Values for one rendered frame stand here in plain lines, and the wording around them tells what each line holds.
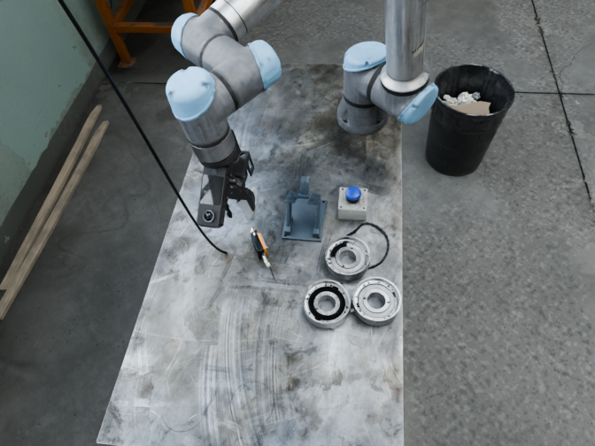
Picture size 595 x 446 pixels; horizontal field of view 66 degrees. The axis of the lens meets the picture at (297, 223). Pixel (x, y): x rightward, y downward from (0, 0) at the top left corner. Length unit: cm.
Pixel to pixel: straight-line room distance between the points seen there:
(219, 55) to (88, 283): 161
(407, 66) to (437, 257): 114
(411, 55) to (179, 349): 82
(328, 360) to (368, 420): 14
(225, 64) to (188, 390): 65
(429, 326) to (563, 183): 101
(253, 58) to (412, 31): 40
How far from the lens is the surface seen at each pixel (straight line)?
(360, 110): 132
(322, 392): 99
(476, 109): 219
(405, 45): 107
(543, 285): 214
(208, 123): 75
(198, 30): 86
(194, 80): 73
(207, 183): 85
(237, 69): 76
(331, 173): 126
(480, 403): 188
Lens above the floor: 176
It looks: 56 degrees down
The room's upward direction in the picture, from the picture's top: 7 degrees counter-clockwise
